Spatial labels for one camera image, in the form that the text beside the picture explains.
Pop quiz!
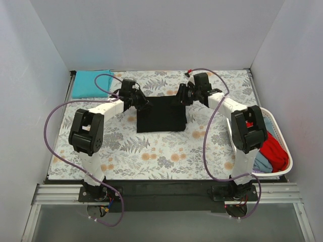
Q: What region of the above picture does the lilac t shirt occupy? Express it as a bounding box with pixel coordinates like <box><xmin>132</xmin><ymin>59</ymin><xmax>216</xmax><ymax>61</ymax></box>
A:
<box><xmin>252</xmin><ymin>168</ymin><xmax>265</xmax><ymax>173</ymax></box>

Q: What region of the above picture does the black t shirt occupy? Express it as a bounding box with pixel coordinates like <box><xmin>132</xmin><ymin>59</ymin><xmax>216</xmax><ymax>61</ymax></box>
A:
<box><xmin>137</xmin><ymin>96</ymin><xmax>187</xmax><ymax>133</ymax></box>

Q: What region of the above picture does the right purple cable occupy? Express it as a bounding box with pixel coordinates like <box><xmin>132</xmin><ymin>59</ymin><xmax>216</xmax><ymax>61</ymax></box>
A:
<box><xmin>185</xmin><ymin>68</ymin><xmax>262</xmax><ymax>221</ymax></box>

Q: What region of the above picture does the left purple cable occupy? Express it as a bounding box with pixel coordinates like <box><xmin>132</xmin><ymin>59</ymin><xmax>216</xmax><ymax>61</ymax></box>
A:
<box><xmin>43</xmin><ymin>74</ymin><xmax>126</xmax><ymax>227</ymax></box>

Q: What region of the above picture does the floral tablecloth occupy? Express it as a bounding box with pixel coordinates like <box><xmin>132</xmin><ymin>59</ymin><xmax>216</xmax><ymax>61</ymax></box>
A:
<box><xmin>48</xmin><ymin>70</ymin><xmax>257</xmax><ymax>180</ymax></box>

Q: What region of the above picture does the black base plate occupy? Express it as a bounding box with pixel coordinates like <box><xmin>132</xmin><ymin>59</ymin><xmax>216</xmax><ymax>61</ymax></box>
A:
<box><xmin>78</xmin><ymin>180</ymin><xmax>258</xmax><ymax>213</ymax></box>

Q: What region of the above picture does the purple cable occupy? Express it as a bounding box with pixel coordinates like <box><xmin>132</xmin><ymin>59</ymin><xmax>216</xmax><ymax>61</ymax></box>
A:
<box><xmin>43</xmin><ymin>74</ymin><xmax>126</xmax><ymax>227</ymax></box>
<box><xmin>185</xmin><ymin>68</ymin><xmax>262</xmax><ymax>221</ymax></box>

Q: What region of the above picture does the aluminium frame rail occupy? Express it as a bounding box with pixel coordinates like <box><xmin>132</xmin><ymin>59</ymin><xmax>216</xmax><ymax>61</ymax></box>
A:
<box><xmin>22</xmin><ymin>180</ymin><xmax>315</xmax><ymax>241</ymax></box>

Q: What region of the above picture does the white laundry basket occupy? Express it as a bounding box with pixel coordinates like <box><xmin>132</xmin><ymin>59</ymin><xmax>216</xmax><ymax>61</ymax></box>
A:
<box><xmin>227</xmin><ymin>106</ymin><xmax>293</xmax><ymax>176</ymax></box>

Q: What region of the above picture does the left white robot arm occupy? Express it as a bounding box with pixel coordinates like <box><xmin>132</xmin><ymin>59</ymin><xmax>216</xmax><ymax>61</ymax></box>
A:
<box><xmin>69</xmin><ymin>79</ymin><xmax>152</xmax><ymax>202</ymax></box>

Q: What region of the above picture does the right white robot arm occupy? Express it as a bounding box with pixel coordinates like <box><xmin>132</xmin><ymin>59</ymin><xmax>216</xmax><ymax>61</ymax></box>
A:
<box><xmin>173</xmin><ymin>69</ymin><xmax>268</xmax><ymax>201</ymax></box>

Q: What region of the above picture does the folded teal t shirt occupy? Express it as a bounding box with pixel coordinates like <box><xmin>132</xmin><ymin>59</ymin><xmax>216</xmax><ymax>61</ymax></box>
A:
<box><xmin>72</xmin><ymin>70</ymin><xmax>113</xmax><ymax>99</ymax></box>

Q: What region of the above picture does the red t shirt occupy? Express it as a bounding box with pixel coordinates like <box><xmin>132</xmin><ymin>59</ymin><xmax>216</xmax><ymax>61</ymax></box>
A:
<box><xmin>260</xmin><ymin>131</ymin><xmax>289</xmax><ymax>173</ymax></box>

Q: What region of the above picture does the blue t shirt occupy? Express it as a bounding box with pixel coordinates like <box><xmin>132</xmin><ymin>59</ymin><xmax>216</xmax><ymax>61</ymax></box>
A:
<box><xmin>253</xmin><ymin>117</ymin><xmax>275</xmax><ymax>173</ymax></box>

